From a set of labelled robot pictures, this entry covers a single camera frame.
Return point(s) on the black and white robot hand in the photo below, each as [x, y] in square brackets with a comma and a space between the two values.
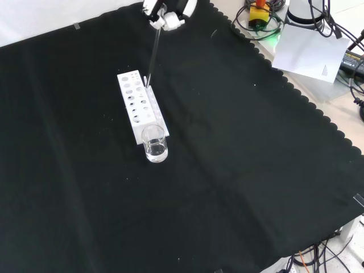
[173, 21]

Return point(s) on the clear glass rod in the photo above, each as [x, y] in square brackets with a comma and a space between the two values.
[155, 51]

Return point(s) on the white test tube rack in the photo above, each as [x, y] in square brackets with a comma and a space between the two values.
[133, 98]

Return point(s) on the clear glass beaker with liquid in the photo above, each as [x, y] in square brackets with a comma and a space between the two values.
[155, 148]

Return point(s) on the yellow stop button box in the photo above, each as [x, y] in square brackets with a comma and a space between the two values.
[259, 15]

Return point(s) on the grey tape strip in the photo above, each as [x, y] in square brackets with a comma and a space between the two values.
[77, 26]

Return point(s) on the white paper sheet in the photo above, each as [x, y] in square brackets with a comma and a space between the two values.
[310, 54]

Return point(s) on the black bench cloth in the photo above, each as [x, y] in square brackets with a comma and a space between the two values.
[227, 170]

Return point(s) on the black power adapter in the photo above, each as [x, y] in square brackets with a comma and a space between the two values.
[351, 61]

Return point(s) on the clear tape strip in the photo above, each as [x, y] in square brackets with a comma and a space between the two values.
[359, 199]

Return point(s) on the white bench post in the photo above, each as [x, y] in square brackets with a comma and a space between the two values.
[349, 229]

